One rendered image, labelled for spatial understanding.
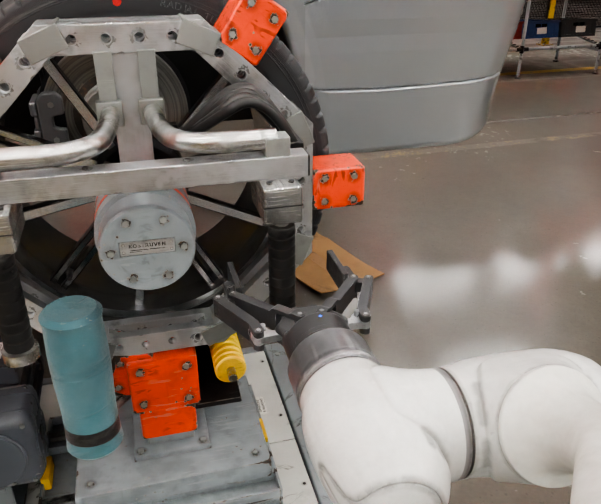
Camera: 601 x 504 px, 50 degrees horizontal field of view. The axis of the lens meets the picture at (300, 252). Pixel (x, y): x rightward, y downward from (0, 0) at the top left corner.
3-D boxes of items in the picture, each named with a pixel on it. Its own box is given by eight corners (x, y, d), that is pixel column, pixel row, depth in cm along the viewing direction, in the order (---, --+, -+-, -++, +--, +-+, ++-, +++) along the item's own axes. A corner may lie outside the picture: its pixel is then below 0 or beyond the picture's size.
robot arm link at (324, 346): (384, 421, 66) (364, 384, 71) (390, 348, 61) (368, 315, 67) (298, 437, 64) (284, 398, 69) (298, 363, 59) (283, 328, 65)
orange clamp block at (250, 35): (247, 58, 99) (279, 6, 97) (257, 68, 93) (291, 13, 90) (208, 32, 96) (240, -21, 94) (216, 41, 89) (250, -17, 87)
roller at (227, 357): (225, 305, 142) (223, 282, 139) (249, 388, 117) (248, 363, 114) (198, 308, 141) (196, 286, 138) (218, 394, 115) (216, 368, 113)
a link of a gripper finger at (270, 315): (308, 340, 74) (301, 346, 73) (232, 311, 79) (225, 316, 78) (308, 311, 72) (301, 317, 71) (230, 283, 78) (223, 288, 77)
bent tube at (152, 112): (260, 116, 97) (257, 43, 92) (290, 157, 80) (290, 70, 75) (140, 124, 93) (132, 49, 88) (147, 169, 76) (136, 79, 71)
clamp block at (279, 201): (286, 196, 89) (286, 160, 87) (303, 223, 81) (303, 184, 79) (250, 200, 88) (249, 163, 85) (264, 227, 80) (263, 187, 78)
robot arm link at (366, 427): (291, 445, 64) (413, 423, 67) (339, 584, 50) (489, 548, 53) (292, 356, 59) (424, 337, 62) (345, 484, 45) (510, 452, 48)
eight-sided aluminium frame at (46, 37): (303, 311, 122) (304, 9, 97) (312, 330, 116) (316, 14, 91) (-3, 355, 110) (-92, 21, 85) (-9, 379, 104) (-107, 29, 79)
